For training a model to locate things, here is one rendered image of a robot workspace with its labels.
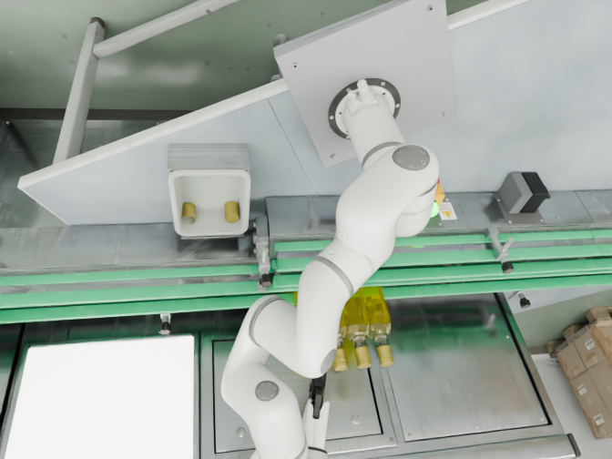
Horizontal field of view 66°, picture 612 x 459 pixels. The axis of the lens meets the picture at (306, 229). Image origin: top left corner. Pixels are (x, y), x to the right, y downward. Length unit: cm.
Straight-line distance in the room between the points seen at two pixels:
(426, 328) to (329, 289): 79
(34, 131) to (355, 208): 145
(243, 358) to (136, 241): 55
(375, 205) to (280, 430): 37
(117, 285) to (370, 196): 72
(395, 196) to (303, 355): 27
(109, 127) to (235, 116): 93
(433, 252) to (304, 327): 61
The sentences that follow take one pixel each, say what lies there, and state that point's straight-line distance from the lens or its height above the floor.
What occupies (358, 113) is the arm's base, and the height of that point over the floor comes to 83.
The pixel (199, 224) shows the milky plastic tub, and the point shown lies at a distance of 119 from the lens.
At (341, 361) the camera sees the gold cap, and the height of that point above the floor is 115.
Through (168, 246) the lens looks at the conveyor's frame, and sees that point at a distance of 124.
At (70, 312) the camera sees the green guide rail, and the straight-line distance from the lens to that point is 130.
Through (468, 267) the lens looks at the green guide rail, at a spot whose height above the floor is 94.
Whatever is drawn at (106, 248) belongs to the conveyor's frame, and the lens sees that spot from 127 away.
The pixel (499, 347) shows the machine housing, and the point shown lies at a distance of 153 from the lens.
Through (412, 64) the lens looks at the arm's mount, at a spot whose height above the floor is 77.
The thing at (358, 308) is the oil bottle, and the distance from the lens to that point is 121.
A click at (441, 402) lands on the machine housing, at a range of 139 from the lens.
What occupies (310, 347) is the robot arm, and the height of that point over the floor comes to 128.
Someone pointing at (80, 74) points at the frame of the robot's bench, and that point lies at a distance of 156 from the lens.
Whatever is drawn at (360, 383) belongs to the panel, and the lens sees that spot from 130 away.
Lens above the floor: 154
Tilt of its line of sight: 36 degrees down
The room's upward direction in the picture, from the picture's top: 170 degrees clockwise
